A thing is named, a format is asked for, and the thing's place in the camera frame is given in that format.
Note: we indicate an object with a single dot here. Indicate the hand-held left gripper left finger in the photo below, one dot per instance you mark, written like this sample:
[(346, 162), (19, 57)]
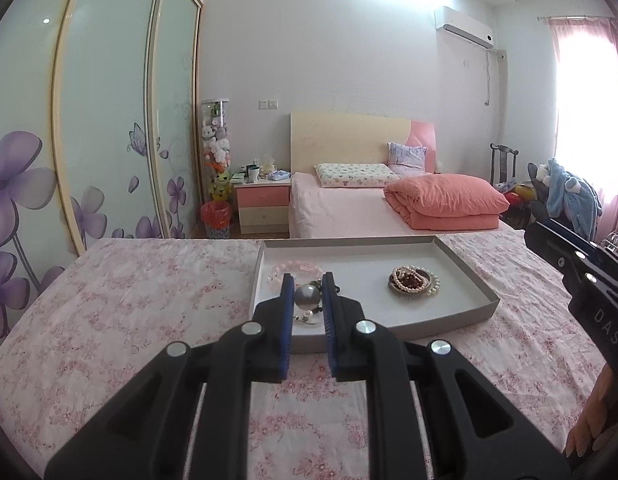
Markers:
[(287, 300)]

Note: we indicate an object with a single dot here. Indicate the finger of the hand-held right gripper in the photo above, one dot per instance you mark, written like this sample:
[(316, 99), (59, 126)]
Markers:
[(554, 240)]

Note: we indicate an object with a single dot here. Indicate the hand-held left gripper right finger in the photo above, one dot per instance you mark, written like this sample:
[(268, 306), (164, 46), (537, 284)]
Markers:
[(330, 310)]

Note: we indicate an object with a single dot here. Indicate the grey cardboard tray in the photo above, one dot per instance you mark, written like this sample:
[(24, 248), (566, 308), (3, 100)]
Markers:
[(369, 270)]

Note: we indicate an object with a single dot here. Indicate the person's right hand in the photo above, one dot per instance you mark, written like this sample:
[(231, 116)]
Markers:
[(586, 420)]

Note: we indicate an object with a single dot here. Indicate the thin silver bangle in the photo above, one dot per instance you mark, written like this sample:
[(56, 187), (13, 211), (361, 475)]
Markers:
[(309, 322)]

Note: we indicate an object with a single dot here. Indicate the blue plush garment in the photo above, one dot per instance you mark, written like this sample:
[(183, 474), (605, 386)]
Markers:
[(569, 195)]

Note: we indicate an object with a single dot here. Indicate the yellow and red toys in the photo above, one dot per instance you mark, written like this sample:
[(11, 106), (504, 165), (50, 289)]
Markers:
[(521, 194)]

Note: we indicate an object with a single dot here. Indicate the dark wooden chair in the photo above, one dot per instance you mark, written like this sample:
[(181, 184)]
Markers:
[(504, 165)]

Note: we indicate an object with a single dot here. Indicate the pink nightstand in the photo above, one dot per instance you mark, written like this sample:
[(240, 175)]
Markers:
[(261, 205)]

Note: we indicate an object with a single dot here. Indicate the pink bed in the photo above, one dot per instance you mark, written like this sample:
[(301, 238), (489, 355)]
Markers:
[(349, 210)]

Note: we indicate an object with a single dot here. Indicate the red waste basket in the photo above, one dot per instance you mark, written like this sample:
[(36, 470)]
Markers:
[(216, 217)]

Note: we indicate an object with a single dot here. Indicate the folded orange quilt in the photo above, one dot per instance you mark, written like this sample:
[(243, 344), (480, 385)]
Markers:
[(444, 200)]

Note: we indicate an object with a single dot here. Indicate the blue cloth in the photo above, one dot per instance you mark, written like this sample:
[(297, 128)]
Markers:
[(279, 176)]

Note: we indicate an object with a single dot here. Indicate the white mug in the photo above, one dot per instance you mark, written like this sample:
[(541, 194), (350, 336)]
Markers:
[(253, 174)]

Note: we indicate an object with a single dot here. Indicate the yellow green plush toy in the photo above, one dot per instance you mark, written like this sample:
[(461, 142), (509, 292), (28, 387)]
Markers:
[(220, 186)]

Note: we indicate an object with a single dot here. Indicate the white printed pillow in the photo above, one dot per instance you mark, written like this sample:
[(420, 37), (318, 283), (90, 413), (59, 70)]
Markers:
[(354, 175)]

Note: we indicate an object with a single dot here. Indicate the pink floral bedsheet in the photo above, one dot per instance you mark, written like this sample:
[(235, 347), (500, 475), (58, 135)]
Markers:
[(139, 300)]

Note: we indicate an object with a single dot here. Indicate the beige and pink headboard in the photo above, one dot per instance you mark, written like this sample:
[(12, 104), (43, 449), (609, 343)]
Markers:
[(339, 140)]

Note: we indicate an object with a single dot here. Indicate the purple floral pillow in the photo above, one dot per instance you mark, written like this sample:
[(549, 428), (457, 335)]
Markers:
[(406, 157)]

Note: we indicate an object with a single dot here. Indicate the clear tube of plush toys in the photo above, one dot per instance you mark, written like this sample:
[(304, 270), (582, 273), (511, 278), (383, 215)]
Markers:
[(216, 135)]

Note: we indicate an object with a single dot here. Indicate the white air conditioner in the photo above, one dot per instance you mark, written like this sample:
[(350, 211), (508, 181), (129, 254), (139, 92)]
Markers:
[(464, 25)]

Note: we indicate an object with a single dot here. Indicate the floral sliding door wardrobe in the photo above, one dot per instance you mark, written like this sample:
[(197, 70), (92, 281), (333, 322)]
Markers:
[(104, 110)]

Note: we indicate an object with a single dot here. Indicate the white wall socket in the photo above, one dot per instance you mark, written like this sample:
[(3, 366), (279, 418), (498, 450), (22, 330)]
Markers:
[(268, 104)]

